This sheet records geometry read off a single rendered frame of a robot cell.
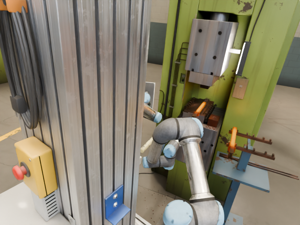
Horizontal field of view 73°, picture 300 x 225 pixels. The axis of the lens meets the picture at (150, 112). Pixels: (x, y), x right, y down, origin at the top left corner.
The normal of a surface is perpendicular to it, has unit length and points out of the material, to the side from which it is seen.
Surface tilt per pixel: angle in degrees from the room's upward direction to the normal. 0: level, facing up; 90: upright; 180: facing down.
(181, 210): 7
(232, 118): 90
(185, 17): 90
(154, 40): 90
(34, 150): 0
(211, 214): 37
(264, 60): 90
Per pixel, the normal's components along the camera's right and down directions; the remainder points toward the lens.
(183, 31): -0.46, 0.36
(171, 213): -0.04, -0.88
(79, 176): 0.80, 0.32
